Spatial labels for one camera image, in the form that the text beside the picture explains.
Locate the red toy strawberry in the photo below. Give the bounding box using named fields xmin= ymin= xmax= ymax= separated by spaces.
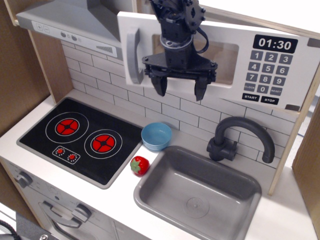
xmin=130 ymin=156 xmax=150 ymax=177

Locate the black cable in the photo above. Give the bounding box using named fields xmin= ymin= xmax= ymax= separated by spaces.
xmin=0 ymin=219 xmax=18 ymax=240

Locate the black equipment corner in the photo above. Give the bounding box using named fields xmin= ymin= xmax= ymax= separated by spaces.
xmin=15 ymin=212 xmax=57 ymax=240

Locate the dark grey toy faucet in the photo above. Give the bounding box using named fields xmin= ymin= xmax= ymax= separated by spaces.
xmin=206 ymin=116 xmax=275 ymax=164

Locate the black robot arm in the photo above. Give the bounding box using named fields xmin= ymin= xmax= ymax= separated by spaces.
xmin=142 ymin=0 xmax=218 ymax=101

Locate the grey toy sink basin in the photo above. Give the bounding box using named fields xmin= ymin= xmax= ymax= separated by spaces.
xmin=133 ymin=146 xmax=262 ymax=240

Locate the light blue bowl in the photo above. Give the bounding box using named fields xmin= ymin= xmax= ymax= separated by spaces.
xmin=141 ymin=122 xmax=172 ymax=151

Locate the white toy microwave door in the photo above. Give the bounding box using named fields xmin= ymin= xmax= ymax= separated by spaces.
xmin=117 ymin=11 xmax=320 ymax=112

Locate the grey oven knob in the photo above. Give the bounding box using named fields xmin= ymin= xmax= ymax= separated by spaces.
xmin=15 ymin=171 xmax=33 ymax=189

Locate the grey oven door handle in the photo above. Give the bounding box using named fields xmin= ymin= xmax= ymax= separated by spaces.
xmin=39 ymin=201 xmax=92 ymax=229

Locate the grey range hood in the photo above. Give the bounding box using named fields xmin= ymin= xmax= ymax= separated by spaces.
xmin=16 ymin=0 xmax=123 ymax=60

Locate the black toy stovetop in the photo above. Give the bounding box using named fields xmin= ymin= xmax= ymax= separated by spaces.
xmin=17 ymin=98 xmax=142 ymax=189

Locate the grey microwave door handle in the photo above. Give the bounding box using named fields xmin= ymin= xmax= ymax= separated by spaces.
xmin=126 ymin=27 xmax=144 ymax=84

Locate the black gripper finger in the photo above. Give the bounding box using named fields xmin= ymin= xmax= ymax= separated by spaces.
xmin=194 ymin=77 xmax=208 ymax=101
xmin=150 ymin=74 xmax=168 ymax=97

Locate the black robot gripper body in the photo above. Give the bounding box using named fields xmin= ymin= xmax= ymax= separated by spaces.
xmin=142 ymin=37 xmax=218 ymax=84

